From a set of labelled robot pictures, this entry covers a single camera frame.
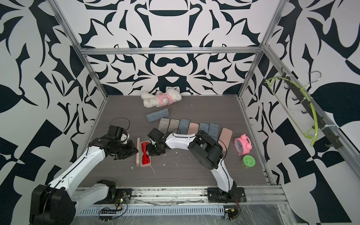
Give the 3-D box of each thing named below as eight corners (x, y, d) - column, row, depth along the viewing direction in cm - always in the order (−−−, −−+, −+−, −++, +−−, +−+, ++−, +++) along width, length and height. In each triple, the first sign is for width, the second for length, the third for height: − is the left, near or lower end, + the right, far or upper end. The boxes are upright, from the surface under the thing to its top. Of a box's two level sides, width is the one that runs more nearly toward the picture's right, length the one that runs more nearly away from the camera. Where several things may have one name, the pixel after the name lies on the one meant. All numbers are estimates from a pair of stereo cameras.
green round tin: (242, 168, 84) (245, 166, 81) (239, 157, 89) (242, 154, 85) (253, 168, 85) (257, 166, 81) (250, 157, 89) (253, 154, 85)
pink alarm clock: (237, 156, 88) (242, 149, 81) (233, 141, 94) (237, 134, 87) (247, 156, 88) (253, 149, 81) (242, 141, 94) (248, 134, 87)
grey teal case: (148, 122, 103) (147, 118, 99) (147, 118, 105) (146, 114, 101) (170, 115, 107) (169, 111, 103) (168, 112, 109) (167, 107, 105)
